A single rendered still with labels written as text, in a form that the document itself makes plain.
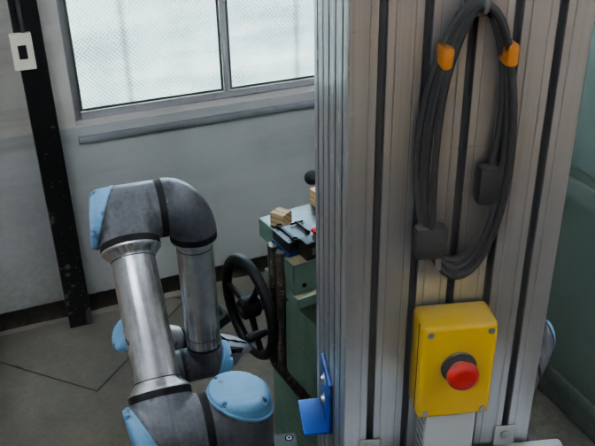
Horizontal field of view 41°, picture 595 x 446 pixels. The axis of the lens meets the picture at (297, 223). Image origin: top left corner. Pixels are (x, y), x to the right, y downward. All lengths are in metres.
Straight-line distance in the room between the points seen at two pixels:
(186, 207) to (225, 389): 0.36
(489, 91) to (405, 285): 0.24
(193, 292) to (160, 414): 0.32
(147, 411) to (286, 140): 2.18
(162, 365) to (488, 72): 0.87
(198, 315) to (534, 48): 1.04
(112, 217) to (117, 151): 1.76
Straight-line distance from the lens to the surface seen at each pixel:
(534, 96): 0.86
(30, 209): 3.32
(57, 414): 3.11
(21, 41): 2.98
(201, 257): 1.61
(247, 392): 1.46
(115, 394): 3.14
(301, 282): 2.00
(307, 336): 2.25
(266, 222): 2.28
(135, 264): 1.51
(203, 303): 1.67
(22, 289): 3.49
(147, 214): 1.53
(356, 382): 0.99
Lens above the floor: 2.00
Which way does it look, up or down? 29 degrees down
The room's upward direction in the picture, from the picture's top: 1 degrees counter-clockwise
